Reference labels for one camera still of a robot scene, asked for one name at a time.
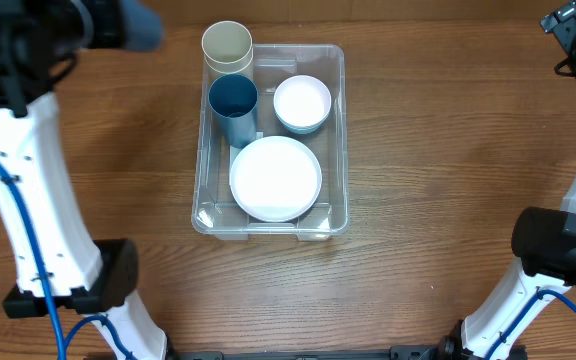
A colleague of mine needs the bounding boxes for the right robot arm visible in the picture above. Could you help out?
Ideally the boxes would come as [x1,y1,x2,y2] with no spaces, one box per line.
[455,178,576,359]

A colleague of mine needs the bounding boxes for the blue cup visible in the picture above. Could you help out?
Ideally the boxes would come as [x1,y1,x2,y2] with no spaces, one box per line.
[119,0,164,52]
[208,74,259,149]

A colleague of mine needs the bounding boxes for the pink small bowl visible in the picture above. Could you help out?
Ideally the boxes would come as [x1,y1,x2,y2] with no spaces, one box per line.
[273,75,332,126]

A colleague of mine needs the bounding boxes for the pink plate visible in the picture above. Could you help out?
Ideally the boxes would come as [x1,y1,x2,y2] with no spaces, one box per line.
[229,136,323,223]

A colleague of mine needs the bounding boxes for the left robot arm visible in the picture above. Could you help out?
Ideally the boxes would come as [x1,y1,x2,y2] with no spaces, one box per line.
[0,0,175,359]

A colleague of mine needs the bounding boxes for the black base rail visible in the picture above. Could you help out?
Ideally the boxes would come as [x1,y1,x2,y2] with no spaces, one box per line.
[169,345,441,360]

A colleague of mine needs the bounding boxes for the beige cup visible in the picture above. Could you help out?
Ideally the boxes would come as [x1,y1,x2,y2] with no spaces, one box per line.
[204,57,254,81]
[201,21,253,63]

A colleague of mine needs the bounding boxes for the clear plastic storage bin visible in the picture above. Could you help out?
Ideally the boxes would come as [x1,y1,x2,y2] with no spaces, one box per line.
[191,44,350,241]

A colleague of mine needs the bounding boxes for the light blue small bowl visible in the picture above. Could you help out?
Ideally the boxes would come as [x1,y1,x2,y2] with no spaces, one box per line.
[280,119,325,135]

